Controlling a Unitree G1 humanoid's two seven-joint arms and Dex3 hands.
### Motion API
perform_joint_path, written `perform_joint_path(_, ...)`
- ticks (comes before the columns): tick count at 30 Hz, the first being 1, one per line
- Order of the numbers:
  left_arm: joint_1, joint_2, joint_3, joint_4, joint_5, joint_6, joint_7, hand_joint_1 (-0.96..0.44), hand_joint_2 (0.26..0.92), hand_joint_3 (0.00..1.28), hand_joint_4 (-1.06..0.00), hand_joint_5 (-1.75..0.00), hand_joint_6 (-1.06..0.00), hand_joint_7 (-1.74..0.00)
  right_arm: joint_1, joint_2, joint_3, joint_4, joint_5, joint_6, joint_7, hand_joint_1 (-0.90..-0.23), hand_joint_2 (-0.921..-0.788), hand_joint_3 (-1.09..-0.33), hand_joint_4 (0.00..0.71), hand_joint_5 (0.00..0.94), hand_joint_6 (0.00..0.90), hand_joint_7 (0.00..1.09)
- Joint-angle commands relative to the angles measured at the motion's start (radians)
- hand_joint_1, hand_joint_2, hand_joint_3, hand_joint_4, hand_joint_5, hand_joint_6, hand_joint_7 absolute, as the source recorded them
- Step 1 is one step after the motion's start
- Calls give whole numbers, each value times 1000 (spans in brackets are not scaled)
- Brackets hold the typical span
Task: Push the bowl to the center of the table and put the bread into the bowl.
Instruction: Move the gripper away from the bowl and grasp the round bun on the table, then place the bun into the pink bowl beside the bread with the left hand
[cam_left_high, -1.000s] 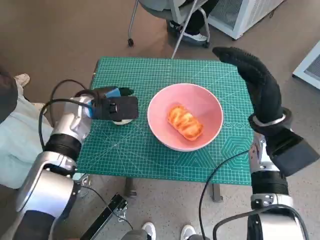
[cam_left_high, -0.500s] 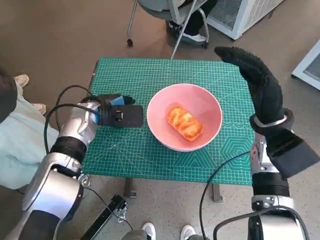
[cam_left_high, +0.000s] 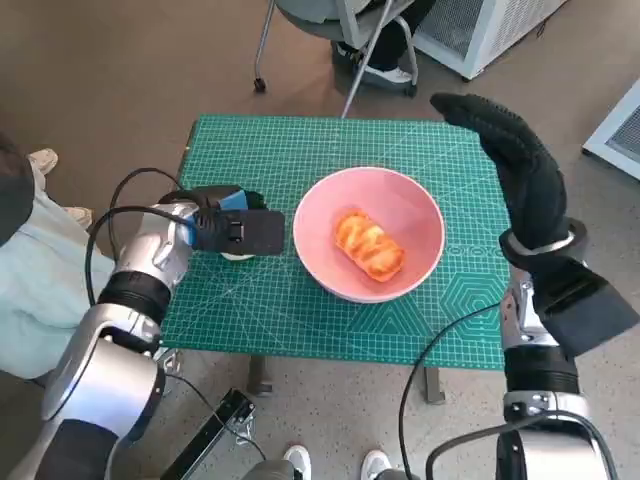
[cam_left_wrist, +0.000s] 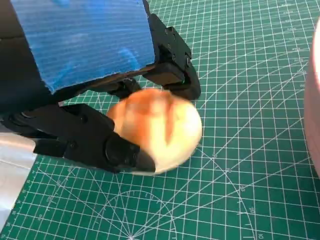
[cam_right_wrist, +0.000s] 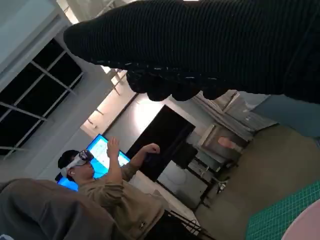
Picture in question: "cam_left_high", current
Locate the robot left bare black hand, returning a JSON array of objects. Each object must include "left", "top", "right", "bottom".
[{"left": 192, "top": 183, "right": 267, "bottom": 214}]

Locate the robot right black gloved hand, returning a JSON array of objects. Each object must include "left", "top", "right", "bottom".
[{"left": 429, "top": 92, "right": 569, "bottom": 251}]

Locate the pink bowl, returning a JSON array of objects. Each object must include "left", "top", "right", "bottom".
[{"left": 292, "top": 167, "right": 447, "bottom": 305}]

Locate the orange toasted toy bread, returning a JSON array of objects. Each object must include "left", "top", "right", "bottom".
[{"left": 333, "top": 208, "right": 406, "bottom": 282}]

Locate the green cutting mat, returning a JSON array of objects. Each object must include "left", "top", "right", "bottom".
[{"left": 159, "top": 114, "right": 511, "bottom": 372}]

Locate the small white vented unit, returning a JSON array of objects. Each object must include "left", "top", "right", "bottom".
[{"left": 582, "top": 77, "right": 640, "bottom": 182}]

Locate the large white mesh cabinet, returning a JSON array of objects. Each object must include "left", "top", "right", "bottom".
[{"left": 412, "top": 0, "right": 571, "bottom": 81}]

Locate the grey table leg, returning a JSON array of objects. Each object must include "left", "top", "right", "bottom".
[
  {"left": 247, "top": 355, "right": 275, "bottom": 399},
  {"left": 423, "top": 367, "right": 447, "bottom": 405}
]

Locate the silver metal rod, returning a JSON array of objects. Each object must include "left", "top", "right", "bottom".
[{"left": 341, "top": 0, "right": 396, "bottom": 120}]

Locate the grey office chair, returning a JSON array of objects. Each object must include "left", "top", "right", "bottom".
[{"left": 253, "top": 0, "right": 419, "bottom": 99}]

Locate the seated person in dark trousers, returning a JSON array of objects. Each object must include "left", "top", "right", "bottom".
[{"left": 332, "top": 0, "right": 436, "bottom": 86}]

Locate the person in light clothes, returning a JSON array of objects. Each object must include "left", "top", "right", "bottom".
[{"left": 0, "top": 132, "right": 129, "bottom": 384}]

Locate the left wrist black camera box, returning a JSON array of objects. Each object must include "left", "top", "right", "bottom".
[{"left": 192, "top": 208, "right": 286, "bottom": 257}]

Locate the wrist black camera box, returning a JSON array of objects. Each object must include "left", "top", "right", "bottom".
[
  {"left": 529, "top": 259, "right": 640, "bottom": 359},
  {"left": 192, "top": 208, "right": 286, "bottom": 257}
]

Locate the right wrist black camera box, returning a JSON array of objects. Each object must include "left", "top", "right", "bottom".
[{"left": 529, "top": 259, "right": 640, "bottom": 359}]

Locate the robot left arm black cable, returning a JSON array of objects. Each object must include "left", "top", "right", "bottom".
[{"left": 85, "top": 167, "right": 201, "bottom": 307}]

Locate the thin black floor cable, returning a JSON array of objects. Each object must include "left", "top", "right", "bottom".
[{"left": 162, "top": 372, "right": 269, "bottom": 461}]

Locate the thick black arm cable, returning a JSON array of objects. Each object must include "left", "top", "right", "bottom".
[{"left": 424, "top": 414, "right": 619, "bottom": 480}]

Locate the black metal frame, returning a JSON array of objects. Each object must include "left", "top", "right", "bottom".
[{"left": 158, "top": 387, "right": 257, "bottom": 480}]

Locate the thin black camera cable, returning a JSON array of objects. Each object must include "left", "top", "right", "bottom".
[{"left": 398, "top": 301, "right": 504, "bottom": 480}]

